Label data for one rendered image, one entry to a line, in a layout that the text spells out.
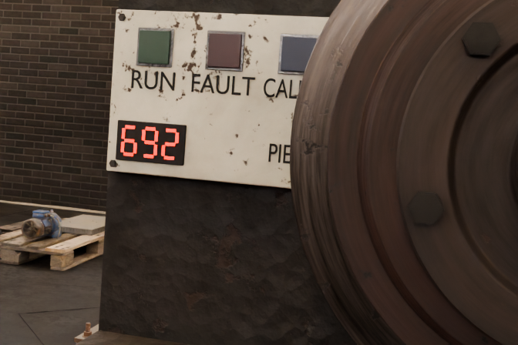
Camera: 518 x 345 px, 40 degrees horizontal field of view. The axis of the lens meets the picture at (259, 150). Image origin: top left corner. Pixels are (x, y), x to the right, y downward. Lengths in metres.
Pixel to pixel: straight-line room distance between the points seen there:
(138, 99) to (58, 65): 6.95
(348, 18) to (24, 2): 7.48
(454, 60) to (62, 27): 7.33
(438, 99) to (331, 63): 0.13
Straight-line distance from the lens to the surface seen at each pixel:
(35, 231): 5.15
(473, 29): 0.52
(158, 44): 0.79
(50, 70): 7.79
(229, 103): 0.77
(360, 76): 0.59
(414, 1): 0.59
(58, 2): 7.83
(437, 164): 0.52
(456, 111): 0.52
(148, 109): 0.80
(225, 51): 0.77
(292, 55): 0.75
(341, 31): 0.61
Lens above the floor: 1.14
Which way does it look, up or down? 3 degrees down
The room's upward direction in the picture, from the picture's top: 4 degrees clockwise
